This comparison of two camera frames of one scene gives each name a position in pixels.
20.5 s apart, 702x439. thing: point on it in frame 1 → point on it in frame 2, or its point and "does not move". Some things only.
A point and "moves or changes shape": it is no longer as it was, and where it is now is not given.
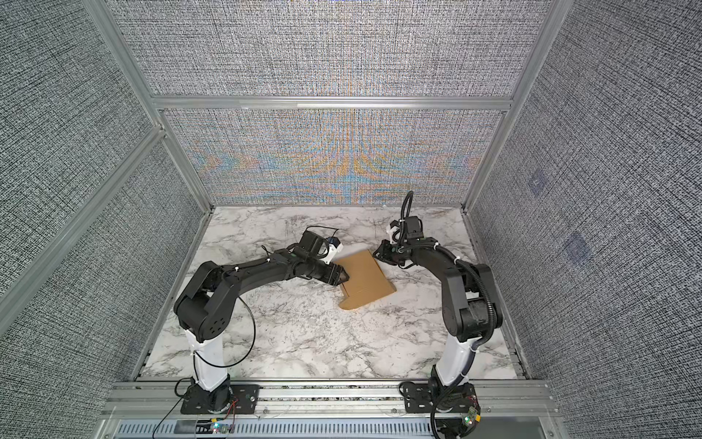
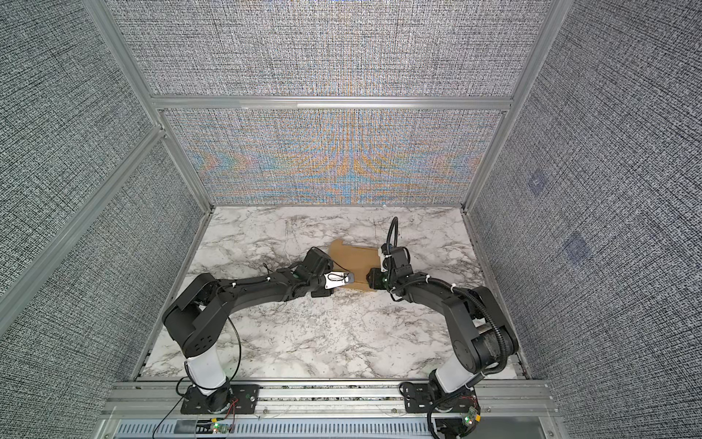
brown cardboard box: x=366 y=282 moves or changes shape
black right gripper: x=382 y=254 → x=374 y=277
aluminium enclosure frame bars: x=160 y=104 does not move
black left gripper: x=335 y=273 → x=324 y=293
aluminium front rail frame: x=154 y=410 does not move
